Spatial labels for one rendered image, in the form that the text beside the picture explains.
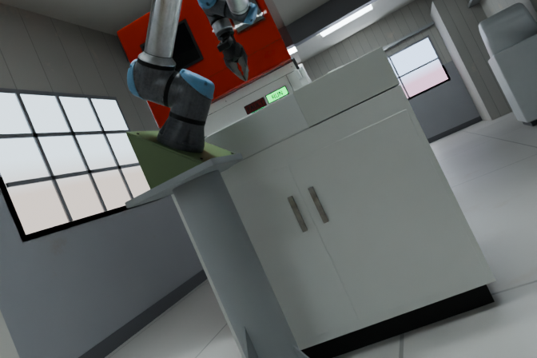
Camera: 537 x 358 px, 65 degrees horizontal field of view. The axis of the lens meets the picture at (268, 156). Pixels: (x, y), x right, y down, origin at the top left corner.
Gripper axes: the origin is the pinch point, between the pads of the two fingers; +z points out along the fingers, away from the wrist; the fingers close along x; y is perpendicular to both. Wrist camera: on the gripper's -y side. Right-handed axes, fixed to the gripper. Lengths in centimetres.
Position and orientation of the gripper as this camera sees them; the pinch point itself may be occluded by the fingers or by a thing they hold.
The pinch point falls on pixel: (244, 77)
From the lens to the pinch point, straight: 166.3
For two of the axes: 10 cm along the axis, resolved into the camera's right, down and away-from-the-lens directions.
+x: -8.8, 4.2, 2.2
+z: 4.2, 9.1, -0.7
